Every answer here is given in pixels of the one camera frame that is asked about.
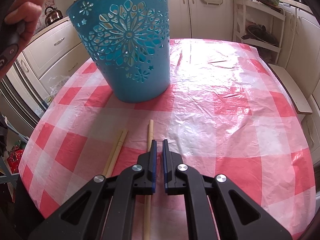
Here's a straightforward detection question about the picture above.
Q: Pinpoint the white brown-edged side table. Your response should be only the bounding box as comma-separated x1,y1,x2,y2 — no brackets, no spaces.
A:
268,64,313,115

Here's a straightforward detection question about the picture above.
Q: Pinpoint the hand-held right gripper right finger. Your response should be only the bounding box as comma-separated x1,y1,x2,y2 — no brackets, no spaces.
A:
162,139,293,240

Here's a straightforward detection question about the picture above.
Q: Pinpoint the white shelf trolley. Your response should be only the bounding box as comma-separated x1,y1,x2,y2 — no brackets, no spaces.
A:
233,0,286,65

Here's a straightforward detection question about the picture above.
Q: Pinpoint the red gift box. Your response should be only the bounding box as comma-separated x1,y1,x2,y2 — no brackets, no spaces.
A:
7,140,27,174

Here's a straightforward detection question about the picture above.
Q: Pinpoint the teal perforated plastic basket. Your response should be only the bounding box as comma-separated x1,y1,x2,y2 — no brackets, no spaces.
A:
66,0,171,103

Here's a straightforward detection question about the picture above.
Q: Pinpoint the dark lidded pan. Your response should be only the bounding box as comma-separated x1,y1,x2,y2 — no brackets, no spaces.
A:
241,25,278,46

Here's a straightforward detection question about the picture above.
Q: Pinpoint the wooden chopstick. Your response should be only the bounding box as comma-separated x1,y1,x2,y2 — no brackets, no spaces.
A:
143,119,154,240
106,130,128,177
102,130,125,175

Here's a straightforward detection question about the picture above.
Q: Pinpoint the red checked plastic tablecloth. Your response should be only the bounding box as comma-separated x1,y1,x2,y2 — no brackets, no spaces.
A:
19,38,316,240

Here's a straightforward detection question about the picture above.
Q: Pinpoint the person's left hand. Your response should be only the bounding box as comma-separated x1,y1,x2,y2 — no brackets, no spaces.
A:
0,0,52,79

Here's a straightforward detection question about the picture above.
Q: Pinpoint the steel kettle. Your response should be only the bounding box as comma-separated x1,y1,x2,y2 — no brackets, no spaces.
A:
44,6,64,25

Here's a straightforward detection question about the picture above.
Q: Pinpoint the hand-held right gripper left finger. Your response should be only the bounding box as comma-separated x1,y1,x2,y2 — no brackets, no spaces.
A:
27,139,158,240

